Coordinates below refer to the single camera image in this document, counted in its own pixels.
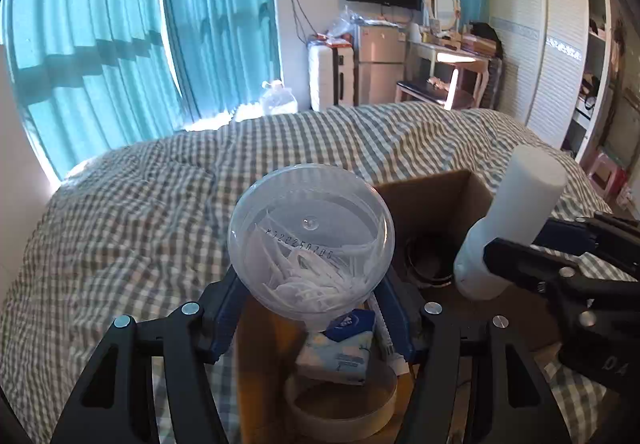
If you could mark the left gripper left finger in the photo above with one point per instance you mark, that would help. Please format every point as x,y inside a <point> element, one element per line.
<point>113,400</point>

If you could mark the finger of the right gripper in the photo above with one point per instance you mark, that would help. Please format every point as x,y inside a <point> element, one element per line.
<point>611,238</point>
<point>572,296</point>

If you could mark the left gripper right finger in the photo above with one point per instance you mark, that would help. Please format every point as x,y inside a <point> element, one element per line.
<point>510,399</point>

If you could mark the blue white tissue pack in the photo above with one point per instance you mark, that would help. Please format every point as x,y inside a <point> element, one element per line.
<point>341,353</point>

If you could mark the clear round floss container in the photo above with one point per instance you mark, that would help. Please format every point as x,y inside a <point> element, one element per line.
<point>311,242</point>

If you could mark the white toothpaste tube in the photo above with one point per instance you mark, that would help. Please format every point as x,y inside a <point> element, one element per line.
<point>391,357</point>

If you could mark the pink plastic stool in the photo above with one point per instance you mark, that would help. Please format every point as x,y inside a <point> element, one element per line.
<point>606,176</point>

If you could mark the brown cardboard box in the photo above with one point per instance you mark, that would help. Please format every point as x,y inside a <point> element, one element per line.
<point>431,215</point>

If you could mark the grey checkered bed duvet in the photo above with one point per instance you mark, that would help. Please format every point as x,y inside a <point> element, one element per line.
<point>144,229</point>

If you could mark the dark cushioned stool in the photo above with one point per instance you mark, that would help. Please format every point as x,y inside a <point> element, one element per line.
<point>418,86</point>

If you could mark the white dressing table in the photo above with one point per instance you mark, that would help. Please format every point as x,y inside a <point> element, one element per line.
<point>458,61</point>

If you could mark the white louvered wardrobe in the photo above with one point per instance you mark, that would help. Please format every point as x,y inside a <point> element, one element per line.
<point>557,67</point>

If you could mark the black bag on dresser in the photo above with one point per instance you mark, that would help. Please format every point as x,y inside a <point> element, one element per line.
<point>486,31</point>

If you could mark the silver mini fridge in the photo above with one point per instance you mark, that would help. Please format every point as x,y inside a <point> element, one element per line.
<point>380,54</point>

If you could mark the clear plastic bag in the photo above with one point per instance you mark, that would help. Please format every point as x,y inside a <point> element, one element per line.
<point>277,99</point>

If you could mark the white oval vanity mirror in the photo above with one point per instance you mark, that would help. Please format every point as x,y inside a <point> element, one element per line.
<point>445,12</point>

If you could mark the white suitcase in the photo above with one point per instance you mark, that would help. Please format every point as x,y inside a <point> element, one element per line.
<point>331,69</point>

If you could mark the large teal window curtain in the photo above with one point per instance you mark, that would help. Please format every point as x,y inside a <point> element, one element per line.
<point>91,76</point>

